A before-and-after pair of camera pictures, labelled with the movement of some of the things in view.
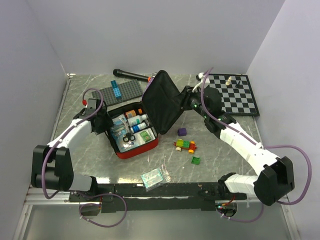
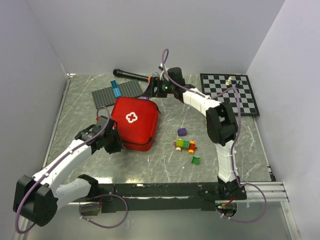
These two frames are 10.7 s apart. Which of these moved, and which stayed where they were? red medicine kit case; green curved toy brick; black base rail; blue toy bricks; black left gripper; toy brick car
Moved: black left gripper; red medicine kit case
Stayed: black base rail; toy brick car; green curved toy brick; blue toy bricks
